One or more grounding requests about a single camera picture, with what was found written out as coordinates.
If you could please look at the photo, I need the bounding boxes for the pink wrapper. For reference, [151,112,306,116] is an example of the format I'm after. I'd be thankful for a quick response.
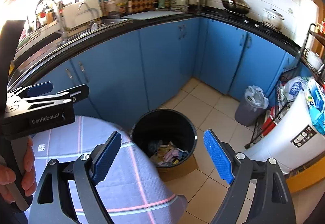
[164,148,179,163]

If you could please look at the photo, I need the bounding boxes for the black trash bin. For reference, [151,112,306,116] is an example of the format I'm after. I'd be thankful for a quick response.
[131,108,197,168]

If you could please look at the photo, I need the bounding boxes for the blue kitchen cabinets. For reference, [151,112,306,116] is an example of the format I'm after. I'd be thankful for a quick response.
[15,16,313,133]

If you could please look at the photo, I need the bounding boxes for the person's left hand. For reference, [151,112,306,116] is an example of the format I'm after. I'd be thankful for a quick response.
[0,136,38,203]

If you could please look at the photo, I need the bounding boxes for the black countertop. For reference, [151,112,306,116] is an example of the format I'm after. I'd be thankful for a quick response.
[7,8,306,91]

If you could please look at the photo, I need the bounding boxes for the white label on tablecloth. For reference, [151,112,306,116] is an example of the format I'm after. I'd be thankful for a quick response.
[37,144,46,152]

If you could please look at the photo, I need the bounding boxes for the blue plaid tablecloth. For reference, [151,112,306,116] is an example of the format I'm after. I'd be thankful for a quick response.
[32,116,187,223]

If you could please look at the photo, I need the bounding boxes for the chrome sink faucet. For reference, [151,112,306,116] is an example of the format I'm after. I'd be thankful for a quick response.
[35,0,68,44]

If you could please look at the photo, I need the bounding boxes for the cardboard piece on floor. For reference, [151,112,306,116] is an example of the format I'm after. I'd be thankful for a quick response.
[156,154,199,182]

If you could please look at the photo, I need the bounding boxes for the grey bin with white bag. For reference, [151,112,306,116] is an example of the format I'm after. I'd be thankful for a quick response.
[235,85,269,127]

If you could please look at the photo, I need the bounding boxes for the white washing machine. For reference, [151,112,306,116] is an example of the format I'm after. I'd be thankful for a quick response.
[244,78,324,174]

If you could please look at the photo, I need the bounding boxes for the steel pot on stove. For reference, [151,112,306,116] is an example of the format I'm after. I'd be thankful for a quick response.
[262,8,284,31]

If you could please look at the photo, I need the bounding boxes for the green kettle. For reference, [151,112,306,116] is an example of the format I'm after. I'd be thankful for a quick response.
[171,0,189,12]

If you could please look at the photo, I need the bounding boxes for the black wok with lid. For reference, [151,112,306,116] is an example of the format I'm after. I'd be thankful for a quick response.
[221,0,251,16]

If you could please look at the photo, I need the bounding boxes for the black wire rack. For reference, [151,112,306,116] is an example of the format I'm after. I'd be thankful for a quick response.
[245,30,324,150]

